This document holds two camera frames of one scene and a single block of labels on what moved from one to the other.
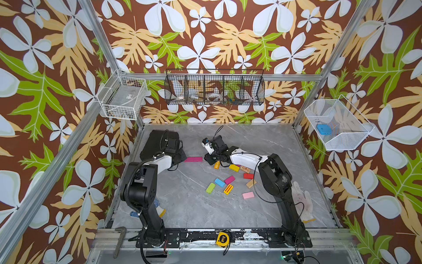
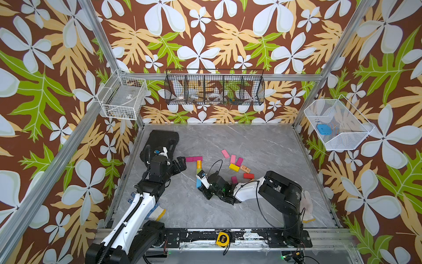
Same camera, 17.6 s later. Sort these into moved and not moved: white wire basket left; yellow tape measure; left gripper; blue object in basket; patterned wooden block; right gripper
Moved: right gripper; left gripper
Not moved: white wire basket left; yellow tape measure; patterned wooden block; blue object in basket
